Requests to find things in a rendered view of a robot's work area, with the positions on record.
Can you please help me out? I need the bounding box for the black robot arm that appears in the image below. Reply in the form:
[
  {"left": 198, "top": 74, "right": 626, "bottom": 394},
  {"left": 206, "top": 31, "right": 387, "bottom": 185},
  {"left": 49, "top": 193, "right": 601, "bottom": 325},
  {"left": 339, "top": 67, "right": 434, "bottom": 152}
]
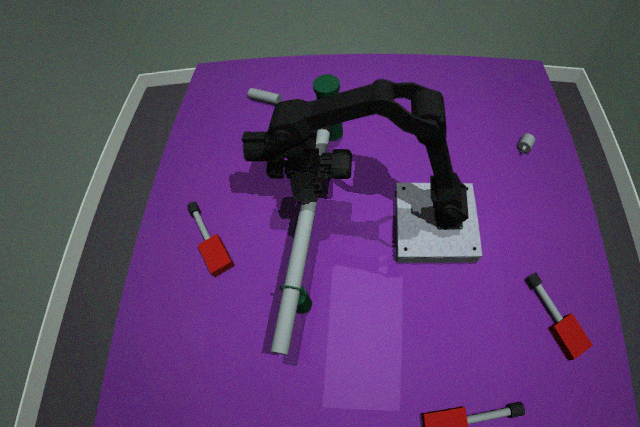
[{"left": 242, "top": 79, "right": 469, "bottom": 230}]

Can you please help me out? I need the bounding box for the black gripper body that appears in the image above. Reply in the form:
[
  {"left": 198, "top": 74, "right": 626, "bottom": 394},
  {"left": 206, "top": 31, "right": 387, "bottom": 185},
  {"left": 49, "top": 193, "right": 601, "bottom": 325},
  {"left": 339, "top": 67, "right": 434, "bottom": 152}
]
[{"left": 266, "top": 148, "right": 352, "bottom": 179}]

